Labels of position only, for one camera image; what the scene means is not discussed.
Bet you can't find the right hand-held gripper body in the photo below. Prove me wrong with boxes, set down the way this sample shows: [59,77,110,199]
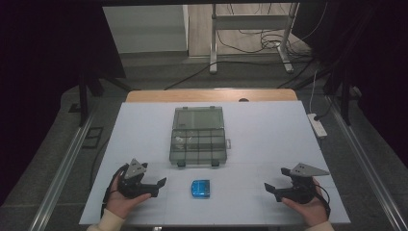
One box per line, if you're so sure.
[280,162,331,206]

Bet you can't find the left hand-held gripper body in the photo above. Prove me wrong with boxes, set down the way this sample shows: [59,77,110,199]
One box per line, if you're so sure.
[116,158,152,199]

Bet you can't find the person's left hand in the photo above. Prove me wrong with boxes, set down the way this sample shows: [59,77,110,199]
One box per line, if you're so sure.
[105,174,152,220]

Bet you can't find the person's right hand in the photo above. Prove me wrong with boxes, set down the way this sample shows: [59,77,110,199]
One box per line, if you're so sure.
[281,178,329,229]

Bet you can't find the small blue plastic case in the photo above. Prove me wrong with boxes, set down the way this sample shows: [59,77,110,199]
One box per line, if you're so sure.
[191,179,212,199]

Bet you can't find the white table board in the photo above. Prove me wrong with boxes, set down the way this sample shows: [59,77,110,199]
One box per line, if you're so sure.
[79,100,351,226]

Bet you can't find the clear grey compartment box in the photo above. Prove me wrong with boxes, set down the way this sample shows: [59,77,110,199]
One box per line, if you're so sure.
[168,106,232,168]

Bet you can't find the black floor plate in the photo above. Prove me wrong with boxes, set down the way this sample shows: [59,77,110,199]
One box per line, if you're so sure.
[81,126,105,150]

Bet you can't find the white power strip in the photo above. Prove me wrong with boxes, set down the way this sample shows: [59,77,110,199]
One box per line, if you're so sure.
[306,113,328,140]

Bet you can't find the wooden table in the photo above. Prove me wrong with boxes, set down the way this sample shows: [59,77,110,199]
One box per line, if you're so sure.
[125,89,298,103]

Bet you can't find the black stand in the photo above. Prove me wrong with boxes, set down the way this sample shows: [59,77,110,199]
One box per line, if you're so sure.
[321,61,364,127]
[68,68,133,128]

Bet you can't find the dark curtain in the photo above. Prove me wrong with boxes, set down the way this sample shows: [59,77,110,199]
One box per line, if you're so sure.
[0,0,127,206]
[292,0,408,162]

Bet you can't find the white cabinet panel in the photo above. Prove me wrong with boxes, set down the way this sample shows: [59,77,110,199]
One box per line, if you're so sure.
[102,4,190,55]

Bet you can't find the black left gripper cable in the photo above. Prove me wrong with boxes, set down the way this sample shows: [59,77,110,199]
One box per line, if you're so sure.
[100,163,130,219]

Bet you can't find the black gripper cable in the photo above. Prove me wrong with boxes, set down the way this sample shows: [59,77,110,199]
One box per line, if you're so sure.
[100,163,130,219]
[315,184,332,220]

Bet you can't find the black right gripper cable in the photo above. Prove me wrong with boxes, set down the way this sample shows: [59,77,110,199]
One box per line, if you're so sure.
[315,184,332,220]

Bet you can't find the aluminium rail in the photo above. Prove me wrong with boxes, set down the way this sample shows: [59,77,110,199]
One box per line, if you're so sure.
[28,114,95,231]
[325,94,408,231]

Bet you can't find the black power cable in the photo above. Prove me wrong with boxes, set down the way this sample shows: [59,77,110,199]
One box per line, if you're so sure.
[313,95,336,122]

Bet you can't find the white cable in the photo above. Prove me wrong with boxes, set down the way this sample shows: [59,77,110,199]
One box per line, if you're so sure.
[308,68,319,116]

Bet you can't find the long black floor cable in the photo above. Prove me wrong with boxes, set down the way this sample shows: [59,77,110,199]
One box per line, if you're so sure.
[163,59,317,91]

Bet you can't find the tangled black floor cables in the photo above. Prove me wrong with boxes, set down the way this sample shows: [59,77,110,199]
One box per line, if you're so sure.
[216,3,330,61]

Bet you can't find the grey metal desk frame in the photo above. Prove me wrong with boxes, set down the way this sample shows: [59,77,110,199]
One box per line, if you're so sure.
[209,2,300,75]

